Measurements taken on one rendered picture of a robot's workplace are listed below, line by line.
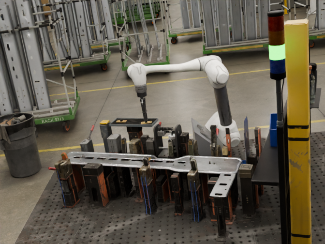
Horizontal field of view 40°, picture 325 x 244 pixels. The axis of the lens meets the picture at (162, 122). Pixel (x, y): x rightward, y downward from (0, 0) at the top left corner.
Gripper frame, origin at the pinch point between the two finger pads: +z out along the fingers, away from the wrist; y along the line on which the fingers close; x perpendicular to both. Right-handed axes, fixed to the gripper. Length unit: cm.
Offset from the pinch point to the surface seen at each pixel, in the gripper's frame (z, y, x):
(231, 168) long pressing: 21, 59, 59
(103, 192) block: 39, 43, -33
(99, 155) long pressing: 21.3, 16.5, -37.2
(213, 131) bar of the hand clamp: 4, 34, 50
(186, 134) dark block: 9.5, 22.7, 30.6
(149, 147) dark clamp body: 18.4, 18.1, 1.7
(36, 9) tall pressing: -34, -679, -294
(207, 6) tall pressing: 4, -662, 81
